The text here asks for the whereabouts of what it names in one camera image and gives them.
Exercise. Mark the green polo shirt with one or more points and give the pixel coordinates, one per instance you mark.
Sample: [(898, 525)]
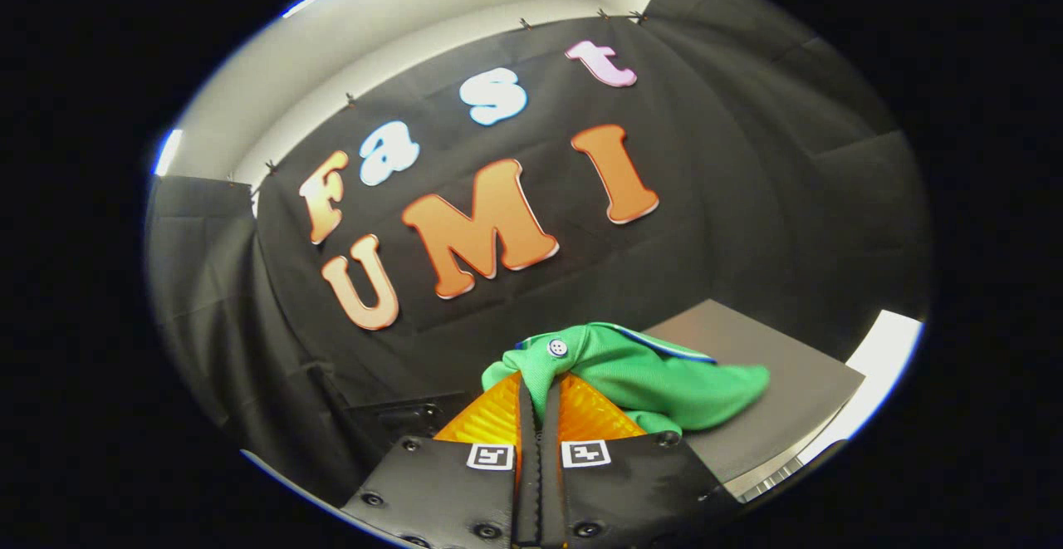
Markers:
[(648, 374)]

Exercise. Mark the black backdrop cloth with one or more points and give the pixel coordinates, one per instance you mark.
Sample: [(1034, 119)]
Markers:
[(706, 267)]

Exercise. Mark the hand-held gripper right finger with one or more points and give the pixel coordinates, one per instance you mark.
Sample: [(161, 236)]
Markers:
[(550, 482)]

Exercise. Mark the grey metal cabinet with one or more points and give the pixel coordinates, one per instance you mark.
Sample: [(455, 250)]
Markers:
[(789, 399)]

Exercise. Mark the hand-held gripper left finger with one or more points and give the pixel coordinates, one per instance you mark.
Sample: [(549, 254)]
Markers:
[(526, 482)]

